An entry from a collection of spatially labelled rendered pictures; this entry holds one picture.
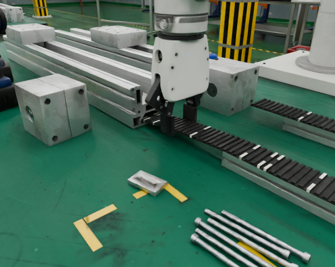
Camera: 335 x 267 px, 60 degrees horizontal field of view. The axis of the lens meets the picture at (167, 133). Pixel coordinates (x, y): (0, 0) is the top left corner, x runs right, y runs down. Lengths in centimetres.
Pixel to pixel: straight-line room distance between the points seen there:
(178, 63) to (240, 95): 23
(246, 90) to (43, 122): 42
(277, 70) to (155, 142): 51
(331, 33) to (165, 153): 62
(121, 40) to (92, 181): 55
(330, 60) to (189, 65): 55
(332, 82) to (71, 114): 64
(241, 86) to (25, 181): 45
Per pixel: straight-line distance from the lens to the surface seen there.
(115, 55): 94
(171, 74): 46
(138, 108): 58
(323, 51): 96
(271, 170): 42
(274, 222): 39
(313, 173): 44
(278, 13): 940
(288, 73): 91
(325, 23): 95
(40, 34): 107
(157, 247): 35
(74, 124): 57
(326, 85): 87
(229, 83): 62
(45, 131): 55
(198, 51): 49
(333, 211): 41
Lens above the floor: 104
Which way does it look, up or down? 28 degrees down
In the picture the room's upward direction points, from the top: straight up
